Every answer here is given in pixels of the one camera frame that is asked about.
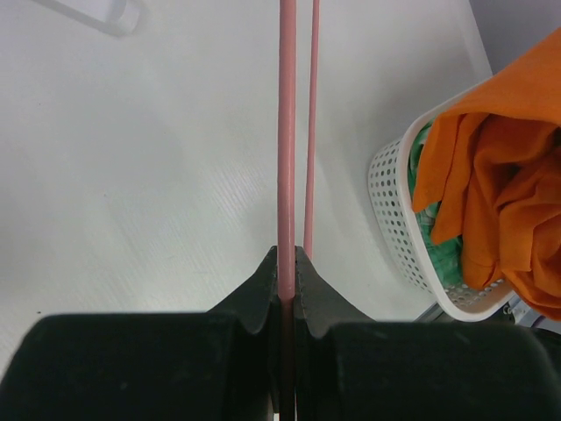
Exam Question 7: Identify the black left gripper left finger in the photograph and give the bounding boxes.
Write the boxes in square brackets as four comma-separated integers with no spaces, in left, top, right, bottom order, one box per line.
[1,248,280,420]

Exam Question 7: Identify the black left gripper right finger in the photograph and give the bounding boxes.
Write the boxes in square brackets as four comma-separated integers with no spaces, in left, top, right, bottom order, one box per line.
[294,248,560,420]

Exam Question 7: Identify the green white patterned trousers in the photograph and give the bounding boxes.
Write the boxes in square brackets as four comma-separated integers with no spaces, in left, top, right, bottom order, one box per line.
[407,119,463,289]

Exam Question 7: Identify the orange trousers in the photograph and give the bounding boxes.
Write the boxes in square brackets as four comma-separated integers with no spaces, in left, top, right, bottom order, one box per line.
[412,32,560,320]

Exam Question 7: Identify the pink hanger with orange trousers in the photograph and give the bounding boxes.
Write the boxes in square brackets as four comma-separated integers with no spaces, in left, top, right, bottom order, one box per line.
[277,1,321,420]

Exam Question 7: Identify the white perforated plastic basket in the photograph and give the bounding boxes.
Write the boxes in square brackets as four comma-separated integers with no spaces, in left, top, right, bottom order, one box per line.
[367,87,515,318]

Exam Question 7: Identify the silver clothes rack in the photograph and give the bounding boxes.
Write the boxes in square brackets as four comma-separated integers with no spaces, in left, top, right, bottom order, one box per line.
[38,0,142,37]

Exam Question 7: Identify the aluminium rail frame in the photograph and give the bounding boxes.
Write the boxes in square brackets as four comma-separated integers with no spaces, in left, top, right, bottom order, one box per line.
[415,294,545,328]

